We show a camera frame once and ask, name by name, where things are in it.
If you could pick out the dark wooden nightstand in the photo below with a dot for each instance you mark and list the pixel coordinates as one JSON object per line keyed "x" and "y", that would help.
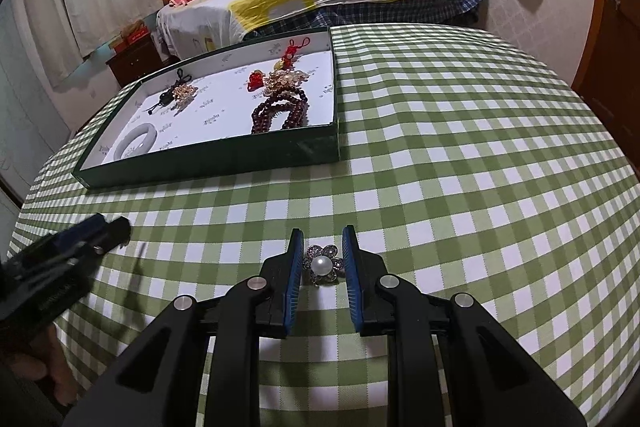
{"x": 135, "y": 62}

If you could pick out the person's left hand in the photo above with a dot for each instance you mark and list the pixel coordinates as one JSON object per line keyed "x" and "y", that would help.
{"x": 55, "y": 372}

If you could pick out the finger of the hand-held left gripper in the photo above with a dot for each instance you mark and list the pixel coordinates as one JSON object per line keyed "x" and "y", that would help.
{"x": 117, "y": 227}
{"x": 80, "y": 229}

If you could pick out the blue plaid mattress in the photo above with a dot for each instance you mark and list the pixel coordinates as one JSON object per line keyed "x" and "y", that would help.
{"x": 400, "y": 12}

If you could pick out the red knot charm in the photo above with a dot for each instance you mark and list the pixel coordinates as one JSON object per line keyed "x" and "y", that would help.
{"x": 290, "y": 53}

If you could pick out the wooden door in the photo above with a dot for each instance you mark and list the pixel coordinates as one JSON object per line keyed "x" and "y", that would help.
{"x": 615, "y": 57}

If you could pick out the yellow box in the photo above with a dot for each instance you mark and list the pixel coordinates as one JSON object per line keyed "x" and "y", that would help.
{"x": 119, "y": 43}

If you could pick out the white wardrobe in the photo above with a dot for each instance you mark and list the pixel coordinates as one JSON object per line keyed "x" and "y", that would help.
{"x": 25, "y": 107}

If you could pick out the silver pearl flower brooch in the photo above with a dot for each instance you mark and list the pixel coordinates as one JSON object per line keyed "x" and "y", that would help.
{"x": 322, "y": 266}

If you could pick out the red box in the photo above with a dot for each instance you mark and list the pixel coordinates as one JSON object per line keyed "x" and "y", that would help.
{"x": 137, "y": 37}

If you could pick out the red bead charm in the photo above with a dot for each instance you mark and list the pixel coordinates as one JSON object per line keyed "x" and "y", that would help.
{"x": 255, "y": 79}

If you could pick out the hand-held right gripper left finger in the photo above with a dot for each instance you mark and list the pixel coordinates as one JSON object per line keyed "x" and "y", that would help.
{"x": 292, "y": 282}

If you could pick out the white jade bangle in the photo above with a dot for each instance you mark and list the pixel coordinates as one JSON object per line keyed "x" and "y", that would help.
{"x": 116, "y": 149}

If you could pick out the gold flower brooch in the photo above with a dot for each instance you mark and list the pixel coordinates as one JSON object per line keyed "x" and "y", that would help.
{"x": 282, "y": 80}

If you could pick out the green checked tablecloth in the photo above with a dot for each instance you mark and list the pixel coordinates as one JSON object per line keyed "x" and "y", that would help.
{"x": 450, "y": 157}

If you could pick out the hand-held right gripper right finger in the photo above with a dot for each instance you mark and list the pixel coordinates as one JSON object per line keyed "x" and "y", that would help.
{"x": 351, "y": 277}

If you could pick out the green jewelry box white inside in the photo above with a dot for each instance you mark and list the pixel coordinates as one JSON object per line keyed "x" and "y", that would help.
{"x": 220, "y": 107}

